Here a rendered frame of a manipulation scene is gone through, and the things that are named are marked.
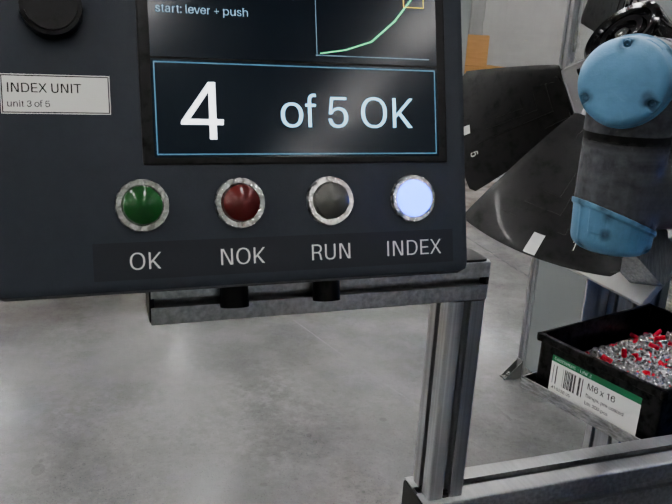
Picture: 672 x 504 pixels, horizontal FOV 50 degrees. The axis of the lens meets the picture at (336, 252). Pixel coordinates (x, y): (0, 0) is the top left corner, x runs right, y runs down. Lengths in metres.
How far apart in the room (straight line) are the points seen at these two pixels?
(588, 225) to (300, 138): 0.36
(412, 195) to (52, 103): 0.19
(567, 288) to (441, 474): 1.97
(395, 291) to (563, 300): 2.06
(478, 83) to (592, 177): 0.68
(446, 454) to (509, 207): 0.53
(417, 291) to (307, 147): 0.15
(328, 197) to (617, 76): 0.33
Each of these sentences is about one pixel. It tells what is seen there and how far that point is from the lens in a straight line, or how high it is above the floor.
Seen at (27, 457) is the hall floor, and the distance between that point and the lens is 2.30.
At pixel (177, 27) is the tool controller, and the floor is 1.20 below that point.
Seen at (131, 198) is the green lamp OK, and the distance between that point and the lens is 0.37.
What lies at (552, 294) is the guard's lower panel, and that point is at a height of 0.37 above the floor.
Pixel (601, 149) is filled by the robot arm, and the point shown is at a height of 1.12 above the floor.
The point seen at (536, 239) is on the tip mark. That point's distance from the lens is 1.01.
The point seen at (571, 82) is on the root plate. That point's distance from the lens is 1.23.
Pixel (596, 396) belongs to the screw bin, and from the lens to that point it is 0.85.
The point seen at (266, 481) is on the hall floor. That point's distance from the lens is 2.10.
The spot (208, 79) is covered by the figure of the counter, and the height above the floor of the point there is 1.18.
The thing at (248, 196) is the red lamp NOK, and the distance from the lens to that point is 0.38.
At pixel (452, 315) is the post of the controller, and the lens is 0.52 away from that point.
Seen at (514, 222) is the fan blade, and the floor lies 0.96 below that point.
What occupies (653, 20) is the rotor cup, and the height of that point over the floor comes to 1.24.
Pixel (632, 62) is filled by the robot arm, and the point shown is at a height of 1.19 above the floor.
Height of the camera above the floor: 1.21
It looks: 17 degrees down
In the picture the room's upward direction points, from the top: 3 degrees clockwise
